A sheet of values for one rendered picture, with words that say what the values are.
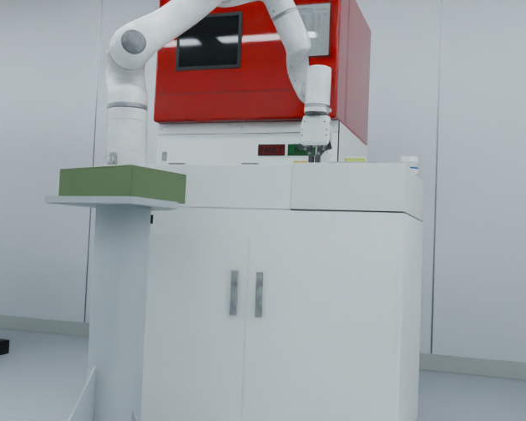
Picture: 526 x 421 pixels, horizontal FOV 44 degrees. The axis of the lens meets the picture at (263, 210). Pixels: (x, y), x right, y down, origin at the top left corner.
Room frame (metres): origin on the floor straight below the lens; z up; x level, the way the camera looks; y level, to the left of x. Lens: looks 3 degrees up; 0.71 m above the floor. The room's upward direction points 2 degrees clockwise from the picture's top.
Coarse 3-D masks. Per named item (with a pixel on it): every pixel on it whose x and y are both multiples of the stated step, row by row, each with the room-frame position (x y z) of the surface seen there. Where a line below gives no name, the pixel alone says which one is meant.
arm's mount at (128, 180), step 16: (64, 176) 1.88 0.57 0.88; (80, 176) 1.85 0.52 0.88; (96, 176) 1.83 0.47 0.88; (112, 176) 1.80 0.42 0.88; (128, 176) 1.77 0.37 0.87; (144, 176) 1.82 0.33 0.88; (160, 176) 1.89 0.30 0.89; (176, 176) 1.96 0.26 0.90; (64, 192) 1.88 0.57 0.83; (80, 192) 1.85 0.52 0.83; (96, 192) 1.83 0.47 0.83; (112, 192) 1.80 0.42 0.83; (128, 192) 1.77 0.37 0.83; (144, 192) 1.82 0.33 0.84; (160, 192) 1.89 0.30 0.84; (176, 192) 1.96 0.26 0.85
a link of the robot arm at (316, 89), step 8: (312, 72) 2.12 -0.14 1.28; (320, 72) 2.12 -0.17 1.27; (328, 72) 2.13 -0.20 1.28; (312, 80) 2.12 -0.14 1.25; (320, 80) 2.12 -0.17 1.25; (328, 80) 2.13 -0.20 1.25; (304, 88) 2.17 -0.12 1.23; (312, 88) 2.12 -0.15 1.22; (320, 88) 2.12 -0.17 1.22; (328, 88) 2.13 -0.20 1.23; (304, 96) 2.19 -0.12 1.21; (312, 96) 2.12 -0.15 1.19; (320, 96) 2.12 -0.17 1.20; (328, 96) 2.14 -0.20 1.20; (328, 104) 2.14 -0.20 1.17
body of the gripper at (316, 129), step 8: (304, 120) 2.15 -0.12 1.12; (312, 120) 2.14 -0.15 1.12; (320, 120) 2.13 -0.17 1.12; (328, 120) 2.13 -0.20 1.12; (304, 128) 2.15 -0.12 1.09; (312, 128) 2.14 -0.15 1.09; (320, 128) 2.13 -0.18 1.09; (328, 128) 2.13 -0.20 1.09; (304, 136) 2.15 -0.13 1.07; (312, 136) 2.14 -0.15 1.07; (320, 136) 2.13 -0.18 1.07; (328, 136) 2.13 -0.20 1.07; (304, 144) 2.15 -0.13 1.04; (312, 144) 2.14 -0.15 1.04; (320, 144) 2.13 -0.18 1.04
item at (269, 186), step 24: (168, 168) 2.18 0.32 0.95; (192, 168) 2.15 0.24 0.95; (216, 168) 2.12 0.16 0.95; (240, 168) 2.09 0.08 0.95; (264, 168) 2.07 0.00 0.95; (288, 168) 2.04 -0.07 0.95; (192, 192) 2.15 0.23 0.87; (216, 192) 2.12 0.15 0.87; (240, 192) 2.09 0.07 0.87; (264, 192) 2.07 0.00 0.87; (288, 192) 2.04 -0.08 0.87
